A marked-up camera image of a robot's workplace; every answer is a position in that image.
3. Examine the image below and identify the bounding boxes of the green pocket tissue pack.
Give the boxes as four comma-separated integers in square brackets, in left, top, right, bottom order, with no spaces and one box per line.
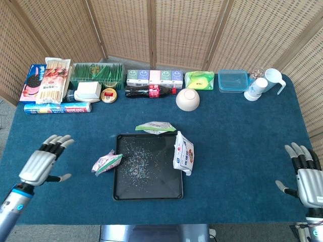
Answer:
[126,69,139,88]
[160,70,173,87]

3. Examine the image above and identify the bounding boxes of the pink cookie box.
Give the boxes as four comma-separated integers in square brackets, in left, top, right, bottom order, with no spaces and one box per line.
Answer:
[19,64,47,103]

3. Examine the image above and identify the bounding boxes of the clear box of green sachets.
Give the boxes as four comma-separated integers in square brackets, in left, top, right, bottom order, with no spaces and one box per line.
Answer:
[70,63,126,90]

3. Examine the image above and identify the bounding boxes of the white bag with blue print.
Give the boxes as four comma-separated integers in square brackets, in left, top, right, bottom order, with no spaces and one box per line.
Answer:
[173,131,195,176]

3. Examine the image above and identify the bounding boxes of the green wet wipes pack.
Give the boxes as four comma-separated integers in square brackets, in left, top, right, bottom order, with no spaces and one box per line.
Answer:
[184,71,215,91]

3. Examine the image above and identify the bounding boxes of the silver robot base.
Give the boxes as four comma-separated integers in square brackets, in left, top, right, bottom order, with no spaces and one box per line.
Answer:
[99,223,210,242]

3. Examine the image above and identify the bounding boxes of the clear plastic cup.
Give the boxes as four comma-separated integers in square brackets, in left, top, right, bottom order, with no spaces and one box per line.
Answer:
[249,68,265,80]

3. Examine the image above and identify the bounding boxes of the cola bottle red label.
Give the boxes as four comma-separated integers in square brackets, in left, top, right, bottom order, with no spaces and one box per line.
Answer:
[125,85,177,99]

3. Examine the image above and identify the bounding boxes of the blue pocket tissue pack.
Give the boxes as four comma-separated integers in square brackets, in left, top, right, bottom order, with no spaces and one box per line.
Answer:
[138,69,150,86]
[171,70,184,89]

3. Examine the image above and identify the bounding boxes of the scattered white rice grains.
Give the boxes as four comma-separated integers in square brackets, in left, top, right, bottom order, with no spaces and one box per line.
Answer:
[121,143,158,180]

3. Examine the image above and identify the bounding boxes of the beige bowl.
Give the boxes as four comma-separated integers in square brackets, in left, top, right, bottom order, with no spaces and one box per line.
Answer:
[176,88,201,112]

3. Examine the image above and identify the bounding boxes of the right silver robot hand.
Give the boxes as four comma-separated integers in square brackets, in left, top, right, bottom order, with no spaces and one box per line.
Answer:
[275,142,323,209]

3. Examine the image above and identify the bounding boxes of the stack of white paper cups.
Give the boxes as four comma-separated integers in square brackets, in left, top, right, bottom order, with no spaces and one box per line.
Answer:
[243,77,268,102]

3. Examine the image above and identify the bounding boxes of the pink pocket tissue pack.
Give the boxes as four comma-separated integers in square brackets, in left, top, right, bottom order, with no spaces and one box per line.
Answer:
[149,70,162,86]

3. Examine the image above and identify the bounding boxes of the corn starch bag green white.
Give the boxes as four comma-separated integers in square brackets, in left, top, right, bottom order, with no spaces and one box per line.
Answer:
[135,121,177,135]

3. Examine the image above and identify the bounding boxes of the black square plastic tray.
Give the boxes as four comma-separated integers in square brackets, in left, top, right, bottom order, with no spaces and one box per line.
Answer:
[112,133,184,202]

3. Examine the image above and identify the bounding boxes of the blue table cloth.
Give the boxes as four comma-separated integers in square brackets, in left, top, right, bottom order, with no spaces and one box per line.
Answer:
[0,73,316,225]

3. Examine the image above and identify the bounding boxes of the round gold red tin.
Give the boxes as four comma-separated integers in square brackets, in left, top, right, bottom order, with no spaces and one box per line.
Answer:
[100,88,118,104]

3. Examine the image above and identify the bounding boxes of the blue foil wrap roll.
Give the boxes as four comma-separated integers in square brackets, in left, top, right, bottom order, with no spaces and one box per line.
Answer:
[24,102,92,115]

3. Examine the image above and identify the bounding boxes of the woven bamboo folding screen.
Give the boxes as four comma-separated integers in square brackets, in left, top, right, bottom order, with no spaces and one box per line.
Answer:
[0,0,323,162]

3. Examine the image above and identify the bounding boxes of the white measuring jug with handle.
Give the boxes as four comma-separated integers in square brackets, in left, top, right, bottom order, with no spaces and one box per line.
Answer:
[263,68,287,96]

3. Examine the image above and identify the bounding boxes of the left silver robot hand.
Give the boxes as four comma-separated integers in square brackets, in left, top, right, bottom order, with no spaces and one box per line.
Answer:
[19,134,75,187]

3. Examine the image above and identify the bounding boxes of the small white carton box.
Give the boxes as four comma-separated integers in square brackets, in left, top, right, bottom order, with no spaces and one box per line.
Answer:
[76,81,102,100]

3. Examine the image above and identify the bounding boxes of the clear container with blue lid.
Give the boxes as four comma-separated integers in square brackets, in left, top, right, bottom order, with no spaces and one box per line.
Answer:
[218,69,253,94]

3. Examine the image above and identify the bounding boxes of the pink white seasoning bag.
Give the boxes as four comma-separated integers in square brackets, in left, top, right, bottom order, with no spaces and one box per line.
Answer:
[91,149,124,176]

